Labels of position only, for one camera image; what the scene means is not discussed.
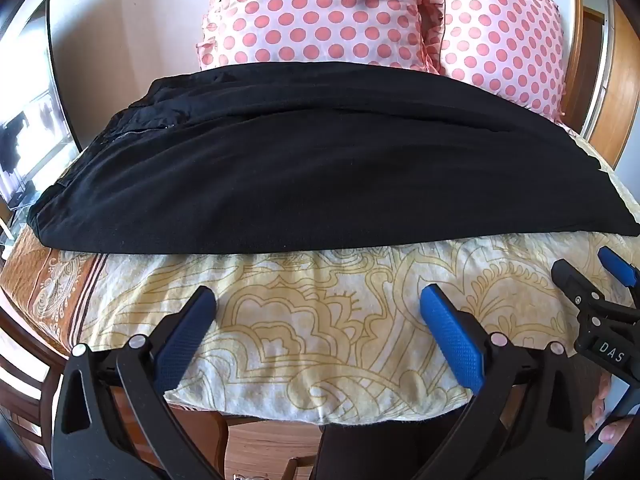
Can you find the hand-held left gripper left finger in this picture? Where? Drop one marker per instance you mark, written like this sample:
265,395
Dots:
187,325

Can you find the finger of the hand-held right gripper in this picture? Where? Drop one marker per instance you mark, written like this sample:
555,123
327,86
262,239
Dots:
575,287
616,262

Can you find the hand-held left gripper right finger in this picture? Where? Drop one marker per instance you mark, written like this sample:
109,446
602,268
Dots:
452,330

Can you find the black pants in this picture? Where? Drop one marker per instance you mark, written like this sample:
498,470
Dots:
320,175

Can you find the person's right hand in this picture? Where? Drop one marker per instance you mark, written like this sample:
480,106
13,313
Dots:
602,405

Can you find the yellow patterned bed sheet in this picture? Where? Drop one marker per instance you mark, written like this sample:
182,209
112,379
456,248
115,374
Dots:
310,320

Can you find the orange patterned bedspread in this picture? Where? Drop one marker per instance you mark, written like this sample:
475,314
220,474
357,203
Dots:
45,280

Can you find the person's leg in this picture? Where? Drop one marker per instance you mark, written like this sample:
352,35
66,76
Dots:
360,452

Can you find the wooden chair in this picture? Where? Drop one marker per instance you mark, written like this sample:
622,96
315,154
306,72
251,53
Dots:
25,385

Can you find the flat screen television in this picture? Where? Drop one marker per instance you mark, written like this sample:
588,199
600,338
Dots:
30,125

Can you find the pink polka dot pillow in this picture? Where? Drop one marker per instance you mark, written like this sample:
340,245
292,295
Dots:
500,35
310,10

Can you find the wooden bed frame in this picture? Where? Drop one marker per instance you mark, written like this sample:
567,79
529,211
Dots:
200,435

